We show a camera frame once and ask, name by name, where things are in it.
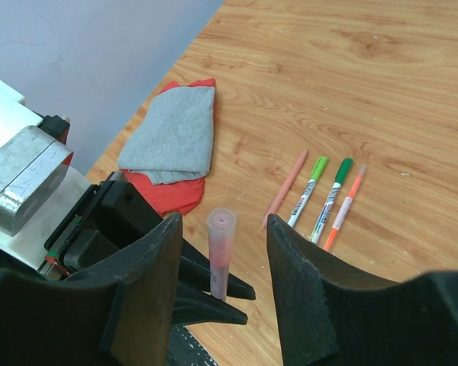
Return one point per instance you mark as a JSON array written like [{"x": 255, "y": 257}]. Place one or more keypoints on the grey felt cloth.
[{"x": 175, "y": 141}]

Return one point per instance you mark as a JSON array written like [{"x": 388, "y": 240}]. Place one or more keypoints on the pink pen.
[{"x": 286, "y": 185}]

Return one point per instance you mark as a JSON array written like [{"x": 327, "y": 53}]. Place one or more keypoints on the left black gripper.
[{"x": 54, "y": 267}]

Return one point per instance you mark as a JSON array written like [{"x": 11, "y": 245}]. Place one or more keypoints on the red cloth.
[{"x": 181, "y": 196}]

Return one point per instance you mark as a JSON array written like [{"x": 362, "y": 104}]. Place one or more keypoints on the dark green pen cap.
[{"x": 343, "y": 170}]

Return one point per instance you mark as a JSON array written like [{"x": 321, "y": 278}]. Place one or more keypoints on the white pen green tip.
[{"x": 296, "y": 212}]

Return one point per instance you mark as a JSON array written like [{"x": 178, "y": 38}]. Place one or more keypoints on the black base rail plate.
[{"x": 185, "y": 350}]

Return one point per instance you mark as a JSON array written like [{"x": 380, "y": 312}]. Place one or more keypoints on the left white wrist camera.
[{"x": 38, "y": 186}]

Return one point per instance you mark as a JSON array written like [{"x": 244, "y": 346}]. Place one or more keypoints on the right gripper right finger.
[{"x": 332, "y": 313}]

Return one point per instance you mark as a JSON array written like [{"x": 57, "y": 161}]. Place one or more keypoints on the light green pen cap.
[{"x": 319, "y": 167}]

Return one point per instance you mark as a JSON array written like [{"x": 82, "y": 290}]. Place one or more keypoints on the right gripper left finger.
[{"x": 50, "y": 323}]

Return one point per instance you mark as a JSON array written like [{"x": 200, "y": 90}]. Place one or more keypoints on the orange highlighter pen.
[{"x": 345, "y": 207}]

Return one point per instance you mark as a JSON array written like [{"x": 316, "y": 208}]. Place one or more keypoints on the purple pen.
[{"x": 221, "y": 224}]

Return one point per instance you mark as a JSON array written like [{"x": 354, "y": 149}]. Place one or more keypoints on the white blue pen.
[{"x": 325, "y": 213}]

